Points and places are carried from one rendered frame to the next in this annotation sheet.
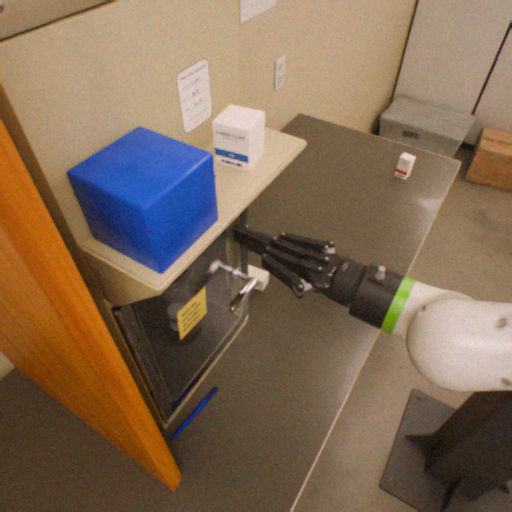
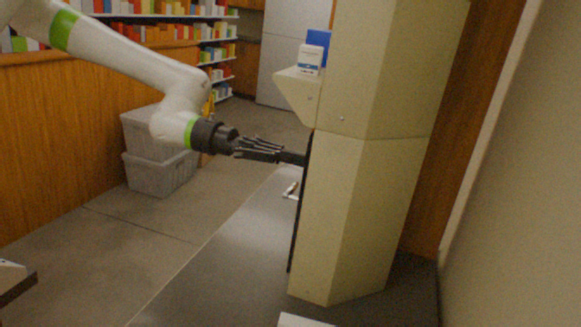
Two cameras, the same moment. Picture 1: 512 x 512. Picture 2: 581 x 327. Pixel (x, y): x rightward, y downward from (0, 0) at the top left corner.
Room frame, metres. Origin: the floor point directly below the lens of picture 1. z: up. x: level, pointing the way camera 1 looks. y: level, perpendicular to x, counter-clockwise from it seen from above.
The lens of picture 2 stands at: (1.30, -0.25, 1.66)
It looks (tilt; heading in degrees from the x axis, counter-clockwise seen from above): 23 degrees down; 162
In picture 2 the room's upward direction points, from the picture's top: 9 degrees clockwise
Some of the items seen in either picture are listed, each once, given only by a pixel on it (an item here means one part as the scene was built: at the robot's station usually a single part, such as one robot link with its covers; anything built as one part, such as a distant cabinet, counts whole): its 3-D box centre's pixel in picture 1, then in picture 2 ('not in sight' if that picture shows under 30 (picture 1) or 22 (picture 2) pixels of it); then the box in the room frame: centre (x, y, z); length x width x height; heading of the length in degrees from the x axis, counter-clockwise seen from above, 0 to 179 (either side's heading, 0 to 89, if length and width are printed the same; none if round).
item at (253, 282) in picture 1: (237, 289); (296, 192); (0.48, 0.04, 1.20); 0.10 x 0.05 x 0.03; 147
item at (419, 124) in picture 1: (421, 135); not in sight; (2.76, -1.28, 0.17); 0.60 x 0.42 x 0.33; 56
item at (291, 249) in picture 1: (299, 254); (258, 150); (0.47, -0.08, 1.31); 0.11 x 0.01 x 0.04; 56
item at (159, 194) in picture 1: (150, 198); (327, 48); (0.32, 0.11, 1.56); 0.10 x 0.10 x 0.09; 58
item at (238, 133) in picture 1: (239, 137); (309, 60); (0.46, 0.02, 1.54); 0.05 x 0.05 x 0.06; 66
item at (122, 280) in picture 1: (212, 214); (312, 89); (0.40, 0.06, 1.46); 0.32 x 0.11 x 0.10; 148
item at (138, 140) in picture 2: not in sight; (164, 130); (-1.86, -0.42, 0.49); 0.60 x 0.42 x 0.33; 148
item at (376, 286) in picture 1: (374, 293); (209, 135); (0.38, -0.19, 1.31); 0.09 x 0.06 x 0.12; 148
